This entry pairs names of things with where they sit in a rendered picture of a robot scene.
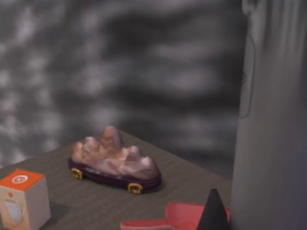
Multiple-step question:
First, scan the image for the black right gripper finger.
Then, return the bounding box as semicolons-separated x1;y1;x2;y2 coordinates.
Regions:
197;188;229;230

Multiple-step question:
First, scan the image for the red open tray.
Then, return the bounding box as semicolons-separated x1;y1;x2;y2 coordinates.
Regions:
119;201;231;230

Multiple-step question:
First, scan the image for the pink mountain ornament purple base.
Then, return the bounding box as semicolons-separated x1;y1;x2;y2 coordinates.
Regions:
68;125;162;195

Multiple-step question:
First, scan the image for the white box with orange lid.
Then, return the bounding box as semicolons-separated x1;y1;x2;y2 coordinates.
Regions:
0;168;52;230

